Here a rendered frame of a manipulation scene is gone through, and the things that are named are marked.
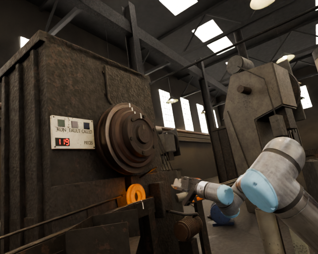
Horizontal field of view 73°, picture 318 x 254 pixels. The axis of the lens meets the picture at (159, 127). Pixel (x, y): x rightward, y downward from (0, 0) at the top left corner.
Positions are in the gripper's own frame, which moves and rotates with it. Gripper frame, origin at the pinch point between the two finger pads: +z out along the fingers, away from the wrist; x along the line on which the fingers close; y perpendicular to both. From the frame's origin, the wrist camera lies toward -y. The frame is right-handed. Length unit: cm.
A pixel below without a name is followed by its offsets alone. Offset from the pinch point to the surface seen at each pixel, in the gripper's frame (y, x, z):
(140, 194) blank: -8.1, 8.4, 19.4
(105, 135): 25, 40, 20
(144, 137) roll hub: 27.5, 15.3, 14.7
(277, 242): -28, -63, -40
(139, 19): 617, -391, 652
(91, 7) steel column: 357, -78, 395
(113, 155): 14.2, 33.4, 18.2
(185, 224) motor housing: -23.9, -17.1, 0.8
